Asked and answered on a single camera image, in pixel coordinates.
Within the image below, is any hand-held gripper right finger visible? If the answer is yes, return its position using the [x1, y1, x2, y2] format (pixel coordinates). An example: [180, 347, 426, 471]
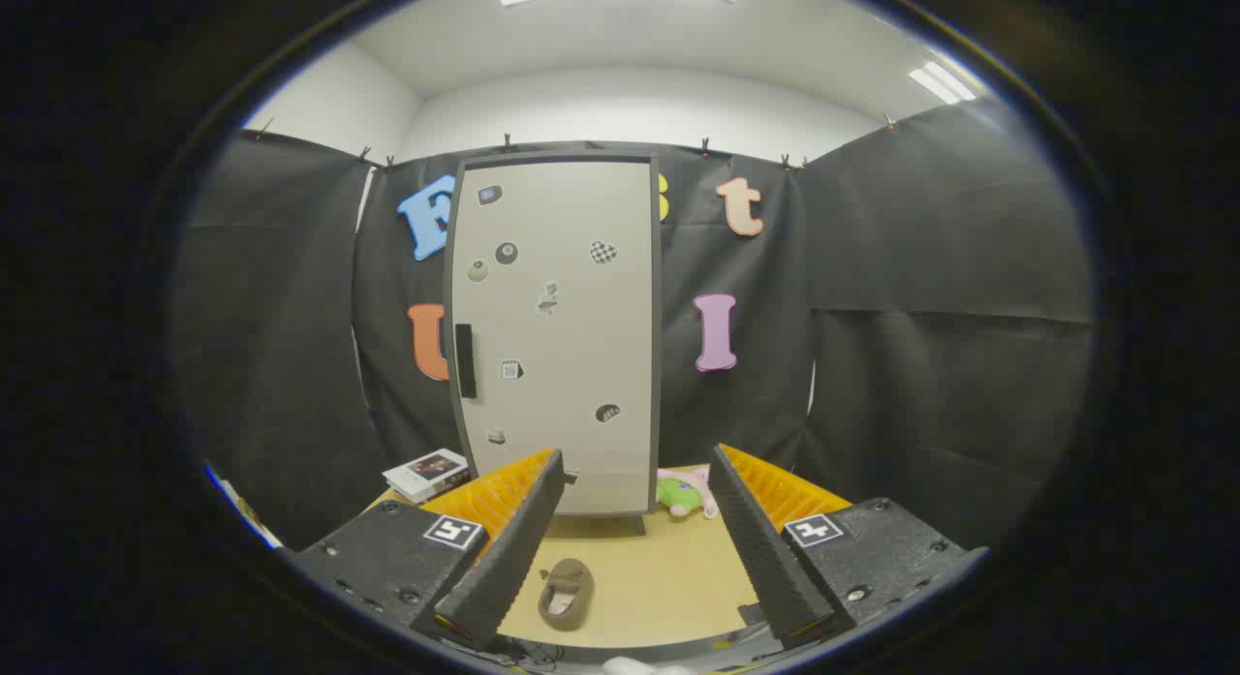
[707, 443, 991, 652]

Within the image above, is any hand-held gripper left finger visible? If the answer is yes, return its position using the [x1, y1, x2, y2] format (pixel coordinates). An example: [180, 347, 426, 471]
[286, 448, 567, 652]

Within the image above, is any brown fuzzy shoe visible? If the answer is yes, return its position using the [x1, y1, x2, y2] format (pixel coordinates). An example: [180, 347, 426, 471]
[538, 558, 595, 631]

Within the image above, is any grey shoe cabinet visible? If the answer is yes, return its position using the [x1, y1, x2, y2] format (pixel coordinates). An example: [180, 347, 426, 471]
[444, 150, 664, 537]

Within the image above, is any pink and green plush toy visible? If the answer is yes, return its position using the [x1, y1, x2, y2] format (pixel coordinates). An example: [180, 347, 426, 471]
[656, 467, 720, 519]

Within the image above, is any white patterned object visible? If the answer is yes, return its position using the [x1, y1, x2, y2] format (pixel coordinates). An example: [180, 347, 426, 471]
[203, 462, 284, 550]

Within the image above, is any black backdrop cloth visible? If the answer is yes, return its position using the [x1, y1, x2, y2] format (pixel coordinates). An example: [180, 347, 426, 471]
[170, 99, 1096, 552]

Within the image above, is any small ceiling light panel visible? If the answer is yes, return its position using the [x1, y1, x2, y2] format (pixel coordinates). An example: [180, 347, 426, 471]
[908, 60, 977, 105]

